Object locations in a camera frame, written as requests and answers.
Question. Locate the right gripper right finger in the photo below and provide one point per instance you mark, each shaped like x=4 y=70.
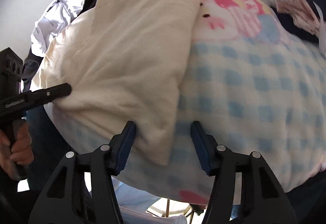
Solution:
x=262 y=200

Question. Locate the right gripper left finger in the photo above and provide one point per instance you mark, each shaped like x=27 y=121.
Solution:
x=80 y=190

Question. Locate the cream and pink shirt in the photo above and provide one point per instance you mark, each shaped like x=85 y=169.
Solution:
x=125 y=60

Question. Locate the navy and pink folded clothes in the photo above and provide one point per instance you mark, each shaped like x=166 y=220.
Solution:
x=303 y=18

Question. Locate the person's left hand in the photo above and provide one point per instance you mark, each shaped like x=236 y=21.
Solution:
x=21 y=153

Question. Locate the light blue storage bag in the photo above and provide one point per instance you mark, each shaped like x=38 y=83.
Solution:
x=133 y=204

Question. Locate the person's dark jeans leg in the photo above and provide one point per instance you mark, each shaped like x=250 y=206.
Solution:
x=48 y=147

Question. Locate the white garment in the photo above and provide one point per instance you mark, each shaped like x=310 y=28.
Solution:
x=57 y=15

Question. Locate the blue checkered floral bedspread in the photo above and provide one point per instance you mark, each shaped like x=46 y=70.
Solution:
x=252 y=85

